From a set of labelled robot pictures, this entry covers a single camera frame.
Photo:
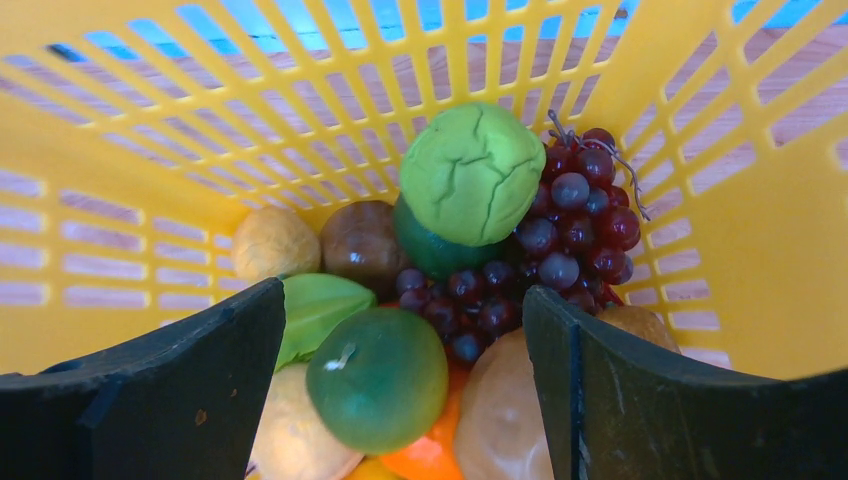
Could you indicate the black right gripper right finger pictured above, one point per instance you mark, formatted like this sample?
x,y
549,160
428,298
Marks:
x,y
615,406

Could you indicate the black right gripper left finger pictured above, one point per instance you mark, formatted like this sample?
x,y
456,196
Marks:
x,y
181,402

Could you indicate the brown toy potato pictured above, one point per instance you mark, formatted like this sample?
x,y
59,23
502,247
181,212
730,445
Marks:
x,y
500,433

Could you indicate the light green toy cabbage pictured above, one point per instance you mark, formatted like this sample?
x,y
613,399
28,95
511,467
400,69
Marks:
x,y
472,174

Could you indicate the yellow plastic basket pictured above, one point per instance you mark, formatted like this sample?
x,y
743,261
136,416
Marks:
x,y
136,135

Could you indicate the yellow toy lemon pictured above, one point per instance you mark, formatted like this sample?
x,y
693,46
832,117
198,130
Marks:
x,y
291,440

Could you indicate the green toy starfruit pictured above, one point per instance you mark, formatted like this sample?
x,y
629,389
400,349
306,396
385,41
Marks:
x,y
315,303

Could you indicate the dark red toy grapes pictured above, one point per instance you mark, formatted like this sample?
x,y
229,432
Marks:
x,y
575,239

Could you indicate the tan toy walnut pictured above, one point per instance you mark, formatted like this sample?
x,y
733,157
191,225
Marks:
x,y
272,241

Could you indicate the orange toy tangerine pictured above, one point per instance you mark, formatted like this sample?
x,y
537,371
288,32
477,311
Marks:
x,y
432,455

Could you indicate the green toy mango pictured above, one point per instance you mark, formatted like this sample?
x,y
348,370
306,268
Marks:
x,y
379,381

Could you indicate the brown toy kiwi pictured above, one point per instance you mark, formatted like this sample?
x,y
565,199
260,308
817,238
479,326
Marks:
x,y
359,243

